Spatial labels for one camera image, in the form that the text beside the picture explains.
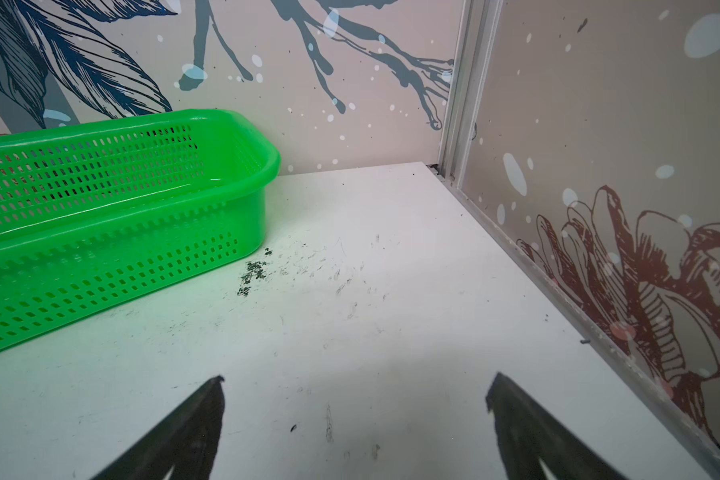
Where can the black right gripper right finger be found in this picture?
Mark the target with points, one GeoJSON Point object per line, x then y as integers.
{"type": "Point", "coordinates": [532, 442]}

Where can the green plastic basket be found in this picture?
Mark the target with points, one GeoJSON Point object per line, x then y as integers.
{"type": "Point", "coordinates": [98, 214]}

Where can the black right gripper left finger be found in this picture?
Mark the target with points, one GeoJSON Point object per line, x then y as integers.
{"type": "Point", "coordinates": [183, 445]}

